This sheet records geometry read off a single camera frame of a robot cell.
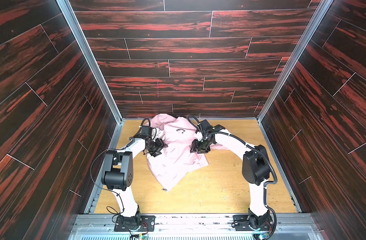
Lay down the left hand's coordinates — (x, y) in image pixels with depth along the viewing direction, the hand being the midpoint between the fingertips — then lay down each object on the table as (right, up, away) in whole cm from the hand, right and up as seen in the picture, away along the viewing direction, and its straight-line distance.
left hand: (166, 147), depth 96 cm
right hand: (+19, -1, -3) cm, 20 cm away
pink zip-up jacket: (+7, -10, -4) cm, 12 cm away
